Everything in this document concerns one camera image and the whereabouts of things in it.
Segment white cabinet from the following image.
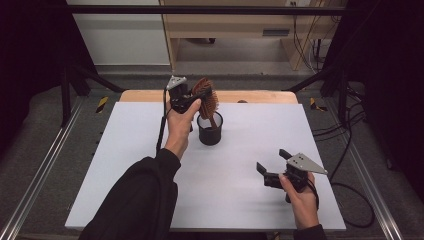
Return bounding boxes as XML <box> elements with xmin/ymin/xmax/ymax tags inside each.
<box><xmin>65</xmin><ymin>0</ymin><xmax>171</xmax><ymax>66</ymax></box>

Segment black metal stand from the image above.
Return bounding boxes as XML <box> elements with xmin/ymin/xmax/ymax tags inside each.
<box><xmin>285</xmin><ymin>64</ymin><xmax>349</xmax><ymax>124</ymax></box>
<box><xmin>60</xmin><ymin>61</ymin><xmax>125</xmax><ymax>128</ymax></box>

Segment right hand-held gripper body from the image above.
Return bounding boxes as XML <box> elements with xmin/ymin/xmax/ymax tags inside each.
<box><xmin>264</xmin><ymin>152</ymin><xmax>329</xmax><ymax>204</ymax></box>

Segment white table mat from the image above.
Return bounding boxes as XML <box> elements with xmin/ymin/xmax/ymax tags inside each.
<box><xmin>64</xmin><ymin>101</ymin><xmax>347</xmax><ymax>232</ymax></box>

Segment yellow black tape strip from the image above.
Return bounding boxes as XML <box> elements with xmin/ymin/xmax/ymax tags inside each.
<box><xmin>309</xmin><ymin>97</ymin><xmax>328</xmax><ymax>113</ymax></box>
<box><xmin>95</xmin><ymin>96</ymin><xmax>110</xmax><ymax>114</ymax></box>

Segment wooden table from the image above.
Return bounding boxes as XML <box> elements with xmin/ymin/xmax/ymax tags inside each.
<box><xmin>119</xmin><ymin>89</ymin><xmax>299</xmax><ymax>104</ymax></box>

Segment black mesh cup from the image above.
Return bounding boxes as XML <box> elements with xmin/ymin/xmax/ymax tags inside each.
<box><xmin>196</xmin><ymin>111</ymin><xmax>224</xmax><ymax>146</ymax></box>

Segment person's left hand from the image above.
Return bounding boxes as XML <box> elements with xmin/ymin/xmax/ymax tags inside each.
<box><xmin>164</xmin><ymin>98</ymin><xmax>203</xmax><ymax>160</ymax></box>

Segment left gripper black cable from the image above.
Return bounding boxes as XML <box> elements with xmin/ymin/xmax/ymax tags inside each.
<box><xmin>155</xmin><ymin>87</ymin><xmax>168</xmax><ymax>155</ymax></box>

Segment black curtain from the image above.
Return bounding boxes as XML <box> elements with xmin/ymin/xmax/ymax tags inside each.
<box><xmin>324</xmin><ymin>0</ymin><xmax>424</xmax><ymax>194</ymax></box>
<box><xmin>0</xmin><ymin>0</ymin><xmax>98</xmax><ymax>158</ymax></box>

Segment black floor cable bundle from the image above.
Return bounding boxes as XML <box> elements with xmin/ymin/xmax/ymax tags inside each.
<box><xmin>311</xmin><ymin>84</ymin><xmax>368</xmax><ymax>176</ymax></box>

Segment aluminium rail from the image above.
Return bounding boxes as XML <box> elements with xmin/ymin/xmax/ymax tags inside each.
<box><xmin>0</xmin><ymin>96</ymin><xmax>86</xmax><ymax>240</ymax></box>
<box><xmin>324</xmin><ymin>99</ymin><xmax>406</xmax><ymax>240</ymax></box>

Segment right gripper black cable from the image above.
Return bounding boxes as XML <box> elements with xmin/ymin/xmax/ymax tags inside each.
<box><xmin>308</xmin><ymin>179</ymin><xmax>376</xmax><ymax>229</ymax></box>

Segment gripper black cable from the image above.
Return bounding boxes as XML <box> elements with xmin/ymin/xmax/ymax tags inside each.
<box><xmin>308</xmin><ymin>179</ymin><xmax>376</xmax><ymax>229</ymax></box>
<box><xmin>155</xmin><ymin>87</ymin><xmax>168</xmax><ymax>155</ymax></box>

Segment hanging desk cables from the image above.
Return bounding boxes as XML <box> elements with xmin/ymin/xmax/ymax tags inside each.
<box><xmin>291</xmin><ymin>1</ymin><xmax>334</xmax><ymax>75</ymax></box>

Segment light wooden desk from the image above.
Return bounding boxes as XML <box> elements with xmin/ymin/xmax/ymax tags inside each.
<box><xmin>159</xmin><ymin>0</ymin><xmax>338</xmax><ymax>72</ymax></box>

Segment brown wooden hairbrush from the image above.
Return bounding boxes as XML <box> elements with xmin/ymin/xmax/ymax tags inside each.
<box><xmin>191</xmin><ymin>77</ymin><xmax>220</xmax><ymax>129</ymax></box>

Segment person's right hand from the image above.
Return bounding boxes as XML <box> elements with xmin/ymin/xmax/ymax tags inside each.
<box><xmin>278</xmin><ymin>172</ymin><xmax>320</xmax><ymax>230</ymax></box>

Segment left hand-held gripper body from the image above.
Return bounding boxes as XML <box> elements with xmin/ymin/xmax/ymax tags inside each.
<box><xmin>165</xmin><ymin>75</ymin><xmax>201</xmax><ymax>114</ymax></box>

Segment black horizontal frame bar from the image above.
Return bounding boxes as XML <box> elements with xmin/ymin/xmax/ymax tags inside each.
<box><xmin>64</xmin><ymin>4</ymin><xmax>348</xmax><ymax>16</ymax></box>

